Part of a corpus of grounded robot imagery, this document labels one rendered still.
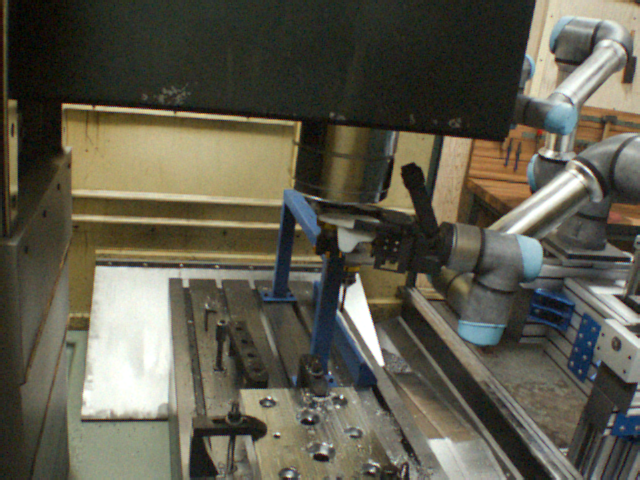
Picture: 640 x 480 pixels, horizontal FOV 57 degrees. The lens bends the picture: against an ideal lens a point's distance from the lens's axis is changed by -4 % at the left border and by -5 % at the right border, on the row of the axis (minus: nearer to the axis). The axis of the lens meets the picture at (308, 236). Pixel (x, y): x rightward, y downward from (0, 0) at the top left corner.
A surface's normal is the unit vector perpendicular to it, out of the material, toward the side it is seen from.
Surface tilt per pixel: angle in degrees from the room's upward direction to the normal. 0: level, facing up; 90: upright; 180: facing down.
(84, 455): 0
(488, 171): 90
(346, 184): 90
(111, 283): 24
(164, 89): 90
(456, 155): 90
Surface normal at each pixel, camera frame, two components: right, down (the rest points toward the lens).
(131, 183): 0.22, 0.34
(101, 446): 0.13, -0.93
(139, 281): 0.22, -0.70
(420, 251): -0.03, 0.33
